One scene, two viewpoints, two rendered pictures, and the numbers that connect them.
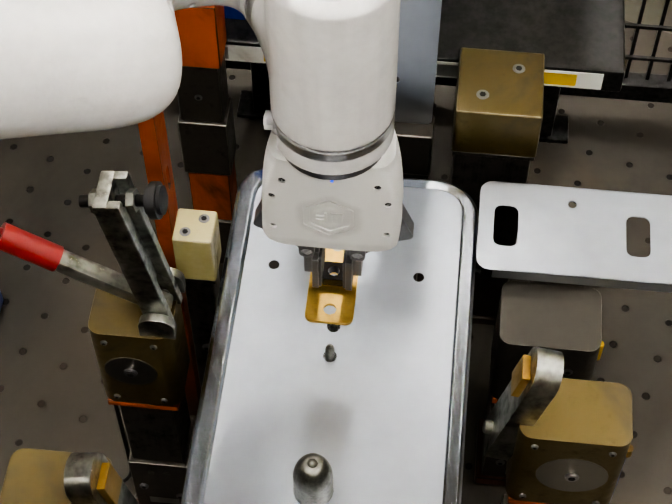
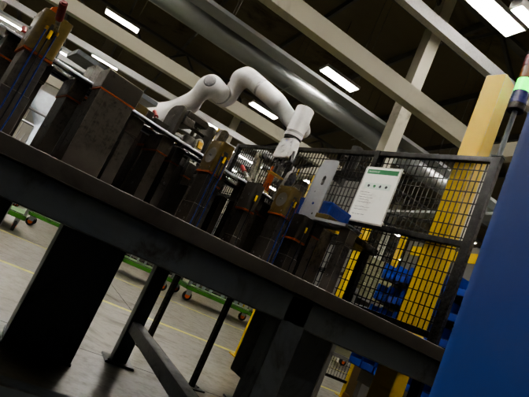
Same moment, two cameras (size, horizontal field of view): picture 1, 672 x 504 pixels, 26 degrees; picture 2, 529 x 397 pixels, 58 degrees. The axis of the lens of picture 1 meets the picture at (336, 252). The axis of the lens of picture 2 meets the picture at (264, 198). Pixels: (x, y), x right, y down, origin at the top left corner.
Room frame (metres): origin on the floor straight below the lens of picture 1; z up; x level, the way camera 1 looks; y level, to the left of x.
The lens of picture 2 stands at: (-0.77, -1.45, 0.61)
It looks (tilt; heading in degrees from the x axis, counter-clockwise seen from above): 11 degrees up; 46
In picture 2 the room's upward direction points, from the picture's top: 24 degrees clockwise
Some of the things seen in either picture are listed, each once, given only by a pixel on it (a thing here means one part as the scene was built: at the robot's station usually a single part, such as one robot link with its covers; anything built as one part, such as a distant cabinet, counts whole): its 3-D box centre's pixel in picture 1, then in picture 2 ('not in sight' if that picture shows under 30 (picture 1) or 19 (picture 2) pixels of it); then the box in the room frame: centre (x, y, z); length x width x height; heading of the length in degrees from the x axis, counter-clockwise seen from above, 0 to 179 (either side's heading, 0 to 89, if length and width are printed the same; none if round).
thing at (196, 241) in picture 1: (209, 335); not in sight; (0.73, 0.12, 0.88); 0.04 x 0.04 x 0.37; 84
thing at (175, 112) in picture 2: not in sight; (169, 167); (0.29, 0.25, 0.94); 0.18 x 0.13 x 0.49; 174
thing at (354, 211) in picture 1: (333, 174); (287, 149); (0.64, 0.00, 1.25); 0.10 x 0.07 x 0.11; 84
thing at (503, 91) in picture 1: (484, 197); (312, 254); (0.90, -0.15, 0.88); 0.08 x 0.08 x 0.36; 84
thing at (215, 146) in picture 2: not in sight; (204, 188); (0.21, -0.14, 0.87); 0.12 x 0.07 x 0.35; 84
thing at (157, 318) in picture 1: (156, 325); not in sight; (0.63, 0.15, 1.06); 0.03 x 0.01 x 0.03; 84
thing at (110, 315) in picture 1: (140, 407); not in sight; (0.66, 0.18, 0.87); 0.10 x 0.07 x 0.35; 84
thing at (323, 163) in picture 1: (329, 118); (293, 136); (0.64, 0.00, 1.31); 0.09 x 0.08 x 0.03; 84
